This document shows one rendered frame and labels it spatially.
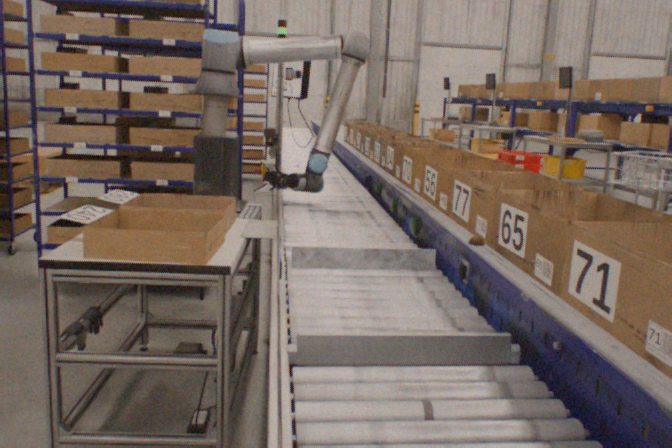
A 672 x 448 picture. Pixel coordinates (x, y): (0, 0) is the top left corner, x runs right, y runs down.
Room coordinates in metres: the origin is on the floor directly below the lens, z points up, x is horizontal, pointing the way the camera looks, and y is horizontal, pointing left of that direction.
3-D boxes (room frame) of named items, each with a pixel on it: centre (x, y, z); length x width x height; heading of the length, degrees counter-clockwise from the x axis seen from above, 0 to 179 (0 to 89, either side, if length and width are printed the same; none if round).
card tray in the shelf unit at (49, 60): (3.43, 1.49, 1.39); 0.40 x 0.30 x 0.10; 94
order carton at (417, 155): (2.52, -0.47, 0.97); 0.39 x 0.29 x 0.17; 6
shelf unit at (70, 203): (3.51, 1.27, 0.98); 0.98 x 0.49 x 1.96; 96
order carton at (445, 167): (2.13, -0.51, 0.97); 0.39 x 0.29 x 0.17; 6
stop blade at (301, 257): (1.75, -0.10, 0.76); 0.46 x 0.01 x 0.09; 96
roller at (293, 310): (1.39, -0.14, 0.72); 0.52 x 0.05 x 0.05; 96
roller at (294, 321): (1.33, -0.15, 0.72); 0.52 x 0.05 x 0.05; 96
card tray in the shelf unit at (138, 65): (3.48, 1.02, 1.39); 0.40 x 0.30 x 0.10; 95
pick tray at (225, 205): (2.16, 0.59, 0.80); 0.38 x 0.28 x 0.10; 91
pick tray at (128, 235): (1.83, 0.57, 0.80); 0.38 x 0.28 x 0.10; 90
